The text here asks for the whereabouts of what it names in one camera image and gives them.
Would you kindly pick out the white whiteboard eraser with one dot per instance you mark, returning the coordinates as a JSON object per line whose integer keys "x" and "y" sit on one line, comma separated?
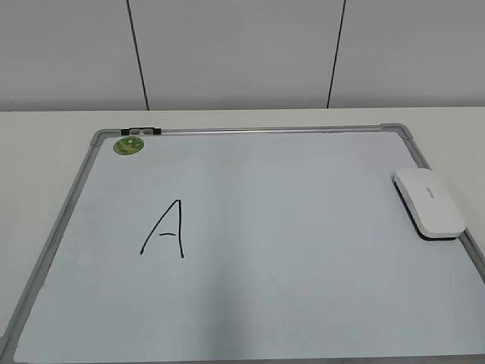
{"x": 431, "y": 207}

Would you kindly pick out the round green magnet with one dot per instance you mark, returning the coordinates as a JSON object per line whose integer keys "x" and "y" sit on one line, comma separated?
{"x": 129, "y": 145}

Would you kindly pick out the black silver marker clip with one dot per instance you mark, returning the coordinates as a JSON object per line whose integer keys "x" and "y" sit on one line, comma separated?
{"x": 145, "y": 131}

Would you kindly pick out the white magnetic whiteboard grey frame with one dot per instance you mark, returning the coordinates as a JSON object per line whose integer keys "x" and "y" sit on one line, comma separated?
{"x": 248, "y": 245}

